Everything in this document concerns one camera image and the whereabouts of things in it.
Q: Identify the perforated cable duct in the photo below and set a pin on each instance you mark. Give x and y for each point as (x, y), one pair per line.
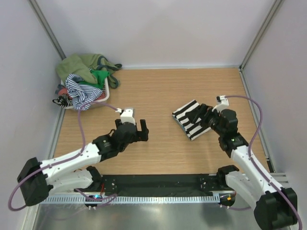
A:
(79, 199)

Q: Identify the olive green tank top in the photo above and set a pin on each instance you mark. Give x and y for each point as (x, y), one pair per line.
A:
(82, 64)

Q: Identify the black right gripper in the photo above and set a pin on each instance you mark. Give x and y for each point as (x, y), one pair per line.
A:
(198, 112)

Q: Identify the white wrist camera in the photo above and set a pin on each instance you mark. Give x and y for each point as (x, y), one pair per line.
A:
(126, 115)
(222, 103)

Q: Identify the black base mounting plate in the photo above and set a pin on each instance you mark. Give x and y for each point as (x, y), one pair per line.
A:
(159, 185)

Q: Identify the white laundry basket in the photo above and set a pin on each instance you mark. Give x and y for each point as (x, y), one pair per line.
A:
(103, 98)

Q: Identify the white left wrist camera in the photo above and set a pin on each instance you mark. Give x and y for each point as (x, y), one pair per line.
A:
(126, 115)

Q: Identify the bright green tank top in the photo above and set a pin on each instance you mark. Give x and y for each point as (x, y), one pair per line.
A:
(99, 76)

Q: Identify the zebra print tank top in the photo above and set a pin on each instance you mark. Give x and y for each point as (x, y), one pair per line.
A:
(63, 101)

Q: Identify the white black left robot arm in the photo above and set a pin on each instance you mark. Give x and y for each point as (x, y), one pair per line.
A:
(39, 179)

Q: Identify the blue white striped tank top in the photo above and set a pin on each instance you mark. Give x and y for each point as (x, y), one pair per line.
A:
(82, 94)

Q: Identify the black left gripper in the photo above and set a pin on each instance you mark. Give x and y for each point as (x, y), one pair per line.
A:
(141, 135)

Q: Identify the red tank top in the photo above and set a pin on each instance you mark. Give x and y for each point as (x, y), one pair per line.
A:
(61, 90)

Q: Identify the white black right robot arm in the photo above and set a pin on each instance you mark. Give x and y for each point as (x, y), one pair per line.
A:
(273, 205)

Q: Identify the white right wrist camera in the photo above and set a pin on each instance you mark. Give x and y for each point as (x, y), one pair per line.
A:
(222, 103)

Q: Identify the aluminium frame rail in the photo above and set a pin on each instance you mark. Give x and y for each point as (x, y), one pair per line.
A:
(281, 178)

